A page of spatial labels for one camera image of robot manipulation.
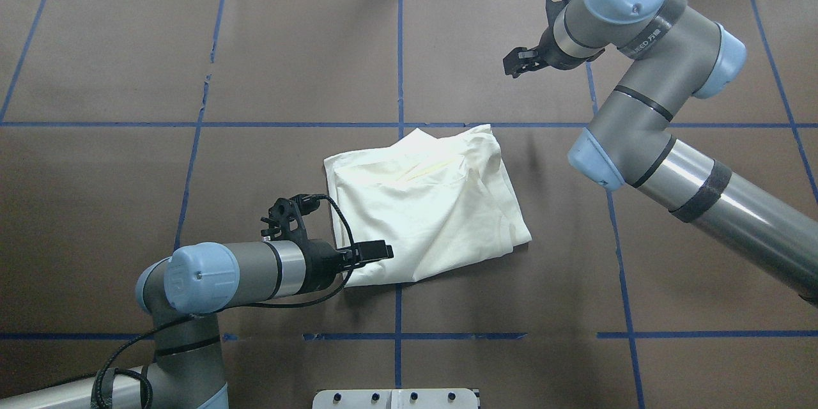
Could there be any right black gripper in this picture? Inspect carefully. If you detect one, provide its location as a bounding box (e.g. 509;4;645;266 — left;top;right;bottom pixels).
502;26;589;78

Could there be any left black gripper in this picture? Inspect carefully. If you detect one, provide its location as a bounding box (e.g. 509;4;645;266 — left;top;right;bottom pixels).
303;240;394;294

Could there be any white long-sleeve printed shirt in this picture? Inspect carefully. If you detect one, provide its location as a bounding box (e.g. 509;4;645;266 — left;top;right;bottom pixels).
323;124;532;287

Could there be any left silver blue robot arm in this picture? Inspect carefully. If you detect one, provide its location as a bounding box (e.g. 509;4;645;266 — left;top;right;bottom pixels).
2;240;392;408

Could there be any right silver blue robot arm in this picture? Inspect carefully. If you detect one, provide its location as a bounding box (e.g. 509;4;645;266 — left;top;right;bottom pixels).
503;0;817;305

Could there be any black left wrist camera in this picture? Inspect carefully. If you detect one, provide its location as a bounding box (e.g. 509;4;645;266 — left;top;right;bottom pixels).
261;194;321;244

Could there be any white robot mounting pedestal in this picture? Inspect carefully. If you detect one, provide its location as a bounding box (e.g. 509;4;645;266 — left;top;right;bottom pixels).
312;388;481;408

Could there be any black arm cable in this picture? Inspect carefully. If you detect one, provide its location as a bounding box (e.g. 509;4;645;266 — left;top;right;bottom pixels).
89;194;360;409

